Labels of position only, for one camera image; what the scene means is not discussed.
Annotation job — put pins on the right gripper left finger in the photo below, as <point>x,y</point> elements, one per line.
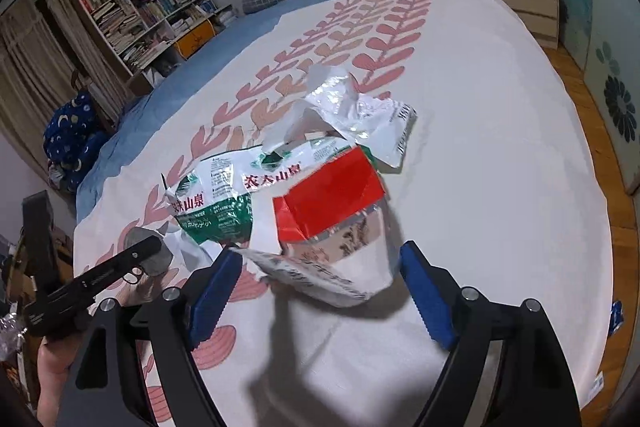
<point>175,324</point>

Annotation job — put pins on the white silver foil wrapper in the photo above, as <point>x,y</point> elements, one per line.
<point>333,103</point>

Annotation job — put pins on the beige curtain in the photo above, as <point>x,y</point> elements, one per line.
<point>36,75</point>

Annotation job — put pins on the red white snack wrapper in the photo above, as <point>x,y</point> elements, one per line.
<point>326,233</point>

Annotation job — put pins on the white leaf-pattern bed cover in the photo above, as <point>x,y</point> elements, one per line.
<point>497,186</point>

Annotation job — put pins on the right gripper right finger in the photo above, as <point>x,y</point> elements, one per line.
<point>533,386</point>

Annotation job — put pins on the blue bed sheet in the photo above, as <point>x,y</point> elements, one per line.
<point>138,126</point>

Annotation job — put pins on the person's left hand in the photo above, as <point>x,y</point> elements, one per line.
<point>55,381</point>

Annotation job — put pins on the dark blue moon-pattern cloth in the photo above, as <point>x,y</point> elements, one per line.
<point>72,141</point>

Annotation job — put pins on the wooden bookshelf with books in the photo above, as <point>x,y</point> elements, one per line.
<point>145,40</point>

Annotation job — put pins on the green white plastic label wrapper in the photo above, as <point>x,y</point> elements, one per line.
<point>213,201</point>

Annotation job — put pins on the floral sliding wardrobe door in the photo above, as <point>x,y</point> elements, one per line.
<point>603,38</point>

